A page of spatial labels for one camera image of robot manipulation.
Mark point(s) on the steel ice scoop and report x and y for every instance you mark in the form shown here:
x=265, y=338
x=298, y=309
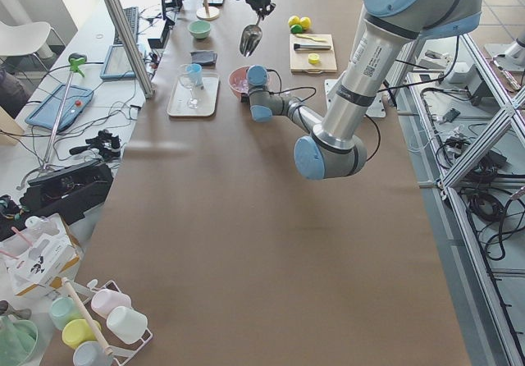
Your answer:
x=250, y=38

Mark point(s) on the pile of clear ice cubes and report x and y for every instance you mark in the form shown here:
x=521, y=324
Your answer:
x=239, y=84

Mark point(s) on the light blue cup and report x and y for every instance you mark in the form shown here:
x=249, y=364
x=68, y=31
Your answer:
x=194, y=71

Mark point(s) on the pink plastic cup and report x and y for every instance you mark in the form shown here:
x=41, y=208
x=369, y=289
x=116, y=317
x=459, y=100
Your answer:
x=106, y=300

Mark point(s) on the white plastic cup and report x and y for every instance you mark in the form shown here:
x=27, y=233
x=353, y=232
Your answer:
x=127, y=324

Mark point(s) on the green plastic cup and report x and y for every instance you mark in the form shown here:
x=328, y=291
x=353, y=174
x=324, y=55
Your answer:
x=62, y=311

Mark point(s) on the yellow plastic cup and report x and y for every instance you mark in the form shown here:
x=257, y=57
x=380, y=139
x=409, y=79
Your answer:
x=76, y=332

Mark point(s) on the grey plastic cup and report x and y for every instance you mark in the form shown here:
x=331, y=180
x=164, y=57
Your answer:
x=90, y=353

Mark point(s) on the yellow lemon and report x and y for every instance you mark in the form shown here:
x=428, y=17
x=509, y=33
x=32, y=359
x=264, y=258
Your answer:
x=293, y=20
x=305, y=22

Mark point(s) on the green lime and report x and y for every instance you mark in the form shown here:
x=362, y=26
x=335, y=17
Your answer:
x=296, y=29

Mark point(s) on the wooden glass holder stand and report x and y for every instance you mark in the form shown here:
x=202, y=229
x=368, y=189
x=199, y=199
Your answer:
x=207, y=12

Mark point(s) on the bamboo cutting board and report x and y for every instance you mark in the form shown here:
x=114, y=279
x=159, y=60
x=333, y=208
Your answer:
x=299, y=59

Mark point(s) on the yellow plastic knife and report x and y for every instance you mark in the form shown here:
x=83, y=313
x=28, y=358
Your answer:
x=311, y=37

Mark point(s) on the green ceramic bowl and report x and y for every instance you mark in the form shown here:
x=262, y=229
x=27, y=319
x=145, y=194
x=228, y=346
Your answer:
x=199, y=29

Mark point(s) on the half lemon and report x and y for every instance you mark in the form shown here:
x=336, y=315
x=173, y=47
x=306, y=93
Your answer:
x=313, y=58

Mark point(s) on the grey folded cloth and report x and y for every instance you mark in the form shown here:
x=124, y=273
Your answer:
x=204, y=58

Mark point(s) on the pink bowl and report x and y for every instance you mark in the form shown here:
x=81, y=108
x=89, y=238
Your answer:
x=247, y=80

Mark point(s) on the clear wine glass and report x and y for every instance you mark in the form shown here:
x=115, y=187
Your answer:
x=185, y=81

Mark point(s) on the cream rabbit tray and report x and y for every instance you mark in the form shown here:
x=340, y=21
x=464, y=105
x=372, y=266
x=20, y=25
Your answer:
x=201, y=103

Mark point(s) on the black keyboard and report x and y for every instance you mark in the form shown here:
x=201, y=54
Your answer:
x=132, y=18

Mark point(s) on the blue teach pendant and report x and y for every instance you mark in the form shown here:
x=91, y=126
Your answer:
x=45, y=114
x=116, y=65

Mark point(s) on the cardboard box with cups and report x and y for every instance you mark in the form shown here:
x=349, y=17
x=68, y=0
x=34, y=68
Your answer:
x=38, y=257

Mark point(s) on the white wire cup rack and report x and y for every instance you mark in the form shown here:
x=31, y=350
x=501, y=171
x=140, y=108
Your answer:
x=82, y=294

